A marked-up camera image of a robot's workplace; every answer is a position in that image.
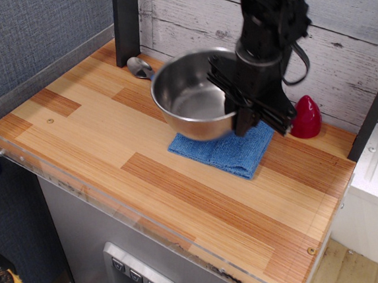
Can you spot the silver toy fridge cabinet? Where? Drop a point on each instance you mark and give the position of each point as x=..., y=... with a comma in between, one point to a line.
x=84, y=230

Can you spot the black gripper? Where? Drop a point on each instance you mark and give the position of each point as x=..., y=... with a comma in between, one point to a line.
x=253, y=92

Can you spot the silver metal pot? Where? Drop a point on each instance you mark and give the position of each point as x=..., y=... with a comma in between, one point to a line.
x=191, y=104

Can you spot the dark left vertical post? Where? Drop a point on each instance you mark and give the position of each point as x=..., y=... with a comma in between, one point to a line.
x=126, y=30

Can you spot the white cabinet at right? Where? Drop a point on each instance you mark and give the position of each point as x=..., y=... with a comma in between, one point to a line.
x=356, y=223

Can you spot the spoon with blue handle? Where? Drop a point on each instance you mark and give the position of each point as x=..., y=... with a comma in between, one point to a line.
x=140, y=68

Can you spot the grey dispenser button panel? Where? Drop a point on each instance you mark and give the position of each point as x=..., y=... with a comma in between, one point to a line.
x=122, y=267

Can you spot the red cone-shaped toy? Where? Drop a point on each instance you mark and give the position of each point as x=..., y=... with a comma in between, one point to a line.
x=307, y=123

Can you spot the blue folded cloth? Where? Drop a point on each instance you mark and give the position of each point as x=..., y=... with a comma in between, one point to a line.
x=239, y=156

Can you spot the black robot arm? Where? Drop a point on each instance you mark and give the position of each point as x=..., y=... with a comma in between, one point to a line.
x=271, y=29

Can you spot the clear acrylic guard rail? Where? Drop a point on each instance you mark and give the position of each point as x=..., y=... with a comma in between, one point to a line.
x=96, y=133

